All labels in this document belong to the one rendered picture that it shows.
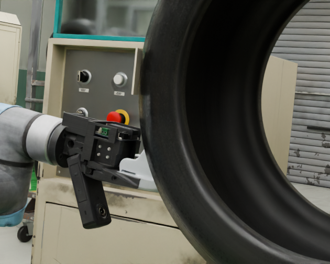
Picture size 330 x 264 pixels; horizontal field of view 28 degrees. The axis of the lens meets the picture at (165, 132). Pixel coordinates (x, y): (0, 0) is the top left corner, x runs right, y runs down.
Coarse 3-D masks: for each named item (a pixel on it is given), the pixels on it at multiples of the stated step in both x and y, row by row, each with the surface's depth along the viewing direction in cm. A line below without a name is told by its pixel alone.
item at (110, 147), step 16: (64, 128) 100; (80, 128) 99; (96, 128) 98; (112, 128) 94; (128, 128) 99; (64, 144) 101; (80, 144) 100; (96, 144) 97; (112, 144) 96; (128, 144) 98; (64, 160) 102; (96, 160) 97; (112, 160) 96
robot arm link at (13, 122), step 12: (0, 108) 106; (12, 108) 106; (24, 108) 107; (0, 120) 105; (12, 120) 104; (24, 120) 103; (0, 132) 104; (12, 132) 103; (24, 132) 102; (0, 144) 104; (12, 144) 104; (24, 144) 102; (0, 156) 104; (12, 156) 104; (24, 156) 105
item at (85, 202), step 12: (72, 156) 100; (72, 168) 99; (72, 180) 99; (84, 180) 98; (96, 180) 101; (84, 192) 98; (96, 192) 100; (84, 204) 98; (96, 204) 99; (84, 216) 98; (96, 216) 98; (108, 216) 100
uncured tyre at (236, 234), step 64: (192, 0) 79; (256, 0) 102; (192, 64) 98; (256, 64) 104; (192, 128) 98; (256, 128) 104; (192, 192) 79; (256, 192) 103; (256, 256) 75; (320, 256) 97
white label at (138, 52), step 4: (136, 48) 83; (136, 52) 83; (140, 52) 86; (136, 56) 83; (140, 56) 86; (136, 60) 83; (140, 60) 87; (136, 64) 83; (136, 68) 84; (136, 72) 84; (136, 76) 84; (136, 80) 85; (132, 84) 83; (136, 84) 85; (132, 88) 83; (136, 88) 86; (132, 92) 83; (136, 92) 86
